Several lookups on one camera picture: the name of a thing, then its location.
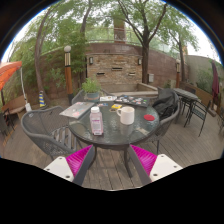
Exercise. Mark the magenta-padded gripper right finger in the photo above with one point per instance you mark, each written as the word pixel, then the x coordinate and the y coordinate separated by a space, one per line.
pixel 146 160

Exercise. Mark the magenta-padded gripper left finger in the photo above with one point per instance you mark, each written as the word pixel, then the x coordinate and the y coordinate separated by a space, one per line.
pixel 78 161

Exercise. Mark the pink drink bottle white cap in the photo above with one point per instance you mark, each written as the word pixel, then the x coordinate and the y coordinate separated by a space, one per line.
pixel 96 122

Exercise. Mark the flat round red coaster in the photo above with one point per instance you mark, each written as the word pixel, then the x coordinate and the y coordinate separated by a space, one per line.
pixel 149 117

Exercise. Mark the white ceramic mug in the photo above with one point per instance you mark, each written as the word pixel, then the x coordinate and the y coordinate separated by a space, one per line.
pixel 127 116

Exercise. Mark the black jacket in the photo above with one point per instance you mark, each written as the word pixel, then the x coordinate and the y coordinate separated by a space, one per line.
pixel 166 103

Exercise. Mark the black laptop with stickers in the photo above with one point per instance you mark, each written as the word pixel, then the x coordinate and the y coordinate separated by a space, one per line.
pixel 132 101

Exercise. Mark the yellow card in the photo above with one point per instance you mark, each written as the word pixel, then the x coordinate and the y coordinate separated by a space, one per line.
pixel 116 107

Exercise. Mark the small colourful sticker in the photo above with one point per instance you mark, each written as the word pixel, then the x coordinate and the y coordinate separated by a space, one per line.
pixel 103 104

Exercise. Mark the white sticker sheet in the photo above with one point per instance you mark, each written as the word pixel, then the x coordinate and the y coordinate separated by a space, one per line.
pixel 108 98

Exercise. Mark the black metal chair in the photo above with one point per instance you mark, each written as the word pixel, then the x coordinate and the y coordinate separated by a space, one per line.
pixel 6 121
pixel 197 112

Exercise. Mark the blue yellow striped cone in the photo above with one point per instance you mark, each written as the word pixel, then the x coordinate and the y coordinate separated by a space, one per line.
pixel 42 100

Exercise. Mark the green potted plant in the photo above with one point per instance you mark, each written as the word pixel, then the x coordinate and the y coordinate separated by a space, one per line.
pixel 91 87

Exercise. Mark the round dark patio table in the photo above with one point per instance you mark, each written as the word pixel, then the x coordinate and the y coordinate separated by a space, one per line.
pixel 186 94

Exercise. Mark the wooden bench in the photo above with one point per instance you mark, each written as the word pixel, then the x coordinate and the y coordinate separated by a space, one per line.
pixel 14 104

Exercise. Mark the dark-trunk tree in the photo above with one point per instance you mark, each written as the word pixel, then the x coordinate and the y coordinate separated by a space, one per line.
pixel 145 63

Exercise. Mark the closed maroon umbrella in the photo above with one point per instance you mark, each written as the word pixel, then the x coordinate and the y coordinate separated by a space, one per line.
pixel 215 81

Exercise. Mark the leaning thin-trunk tree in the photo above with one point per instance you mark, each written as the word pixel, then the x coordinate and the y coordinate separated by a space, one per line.
pixel 37 63

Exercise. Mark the orange patio umbrella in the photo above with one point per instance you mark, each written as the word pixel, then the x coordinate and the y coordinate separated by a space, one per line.
pixel 8 71

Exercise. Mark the grey wall box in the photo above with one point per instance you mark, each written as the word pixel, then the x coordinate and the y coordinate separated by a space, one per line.
pixel 151 78

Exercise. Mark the brown lamp post white globe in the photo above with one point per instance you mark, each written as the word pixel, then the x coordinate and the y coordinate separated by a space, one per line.
pixel 178 75
pixel 68 76

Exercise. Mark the black wall lamp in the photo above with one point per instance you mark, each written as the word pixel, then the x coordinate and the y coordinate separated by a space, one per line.
pixel 91 60
pixel 140 61

